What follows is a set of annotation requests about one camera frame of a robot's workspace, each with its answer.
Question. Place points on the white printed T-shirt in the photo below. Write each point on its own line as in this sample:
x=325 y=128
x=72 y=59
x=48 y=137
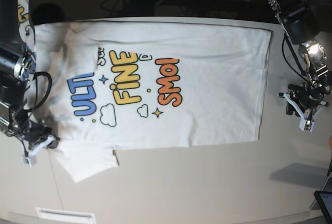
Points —
x=149 y=85

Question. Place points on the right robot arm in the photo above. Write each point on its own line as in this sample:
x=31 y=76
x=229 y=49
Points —
x=24 y=89

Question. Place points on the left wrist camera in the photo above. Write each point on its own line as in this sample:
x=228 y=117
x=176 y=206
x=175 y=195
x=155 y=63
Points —
x=29 y=160

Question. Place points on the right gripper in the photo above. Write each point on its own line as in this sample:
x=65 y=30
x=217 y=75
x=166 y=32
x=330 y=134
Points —
x=34 y=135

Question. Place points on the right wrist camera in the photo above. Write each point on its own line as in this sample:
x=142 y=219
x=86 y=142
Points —
x=306 y=125

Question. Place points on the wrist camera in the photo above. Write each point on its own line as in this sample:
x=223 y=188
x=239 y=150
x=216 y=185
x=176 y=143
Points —
x=306 y=125
x=29 y=160

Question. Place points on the orange object at edge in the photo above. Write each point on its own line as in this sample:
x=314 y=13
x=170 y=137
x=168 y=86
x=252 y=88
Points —
x=330 y=143

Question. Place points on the black tablet screen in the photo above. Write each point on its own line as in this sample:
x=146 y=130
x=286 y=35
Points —
x=323 y=199

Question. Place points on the white paper label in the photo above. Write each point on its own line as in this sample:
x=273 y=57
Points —
x=65 y=216

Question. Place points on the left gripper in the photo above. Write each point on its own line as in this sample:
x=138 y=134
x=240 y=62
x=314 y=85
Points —
x=307 y=102

